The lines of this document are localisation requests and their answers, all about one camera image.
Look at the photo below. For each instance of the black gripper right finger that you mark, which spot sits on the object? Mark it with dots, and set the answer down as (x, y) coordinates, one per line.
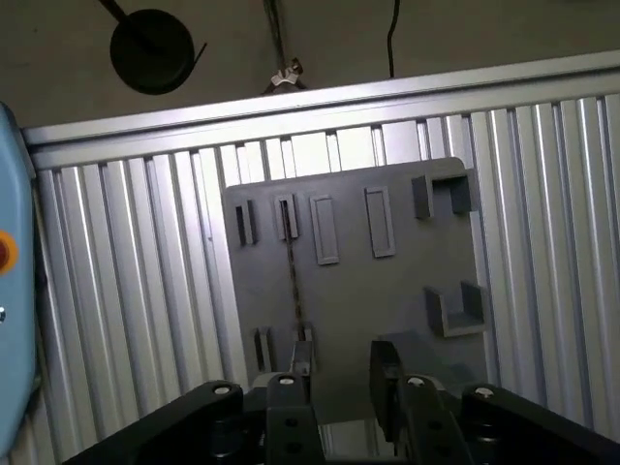
(431, 426)

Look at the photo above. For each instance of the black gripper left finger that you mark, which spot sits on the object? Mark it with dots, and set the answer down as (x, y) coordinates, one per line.
(290, 426)

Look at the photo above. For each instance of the RAM stick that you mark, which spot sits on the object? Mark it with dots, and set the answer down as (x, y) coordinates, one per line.
(294, 271)

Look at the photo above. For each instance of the grey parts rack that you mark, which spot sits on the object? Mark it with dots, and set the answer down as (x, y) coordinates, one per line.
(358, 290)

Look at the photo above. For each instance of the pale blue teach pendant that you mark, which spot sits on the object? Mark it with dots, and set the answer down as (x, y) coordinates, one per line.
(17, 194)

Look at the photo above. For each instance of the black round disc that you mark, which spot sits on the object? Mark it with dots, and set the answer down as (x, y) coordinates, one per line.
(150, 53)

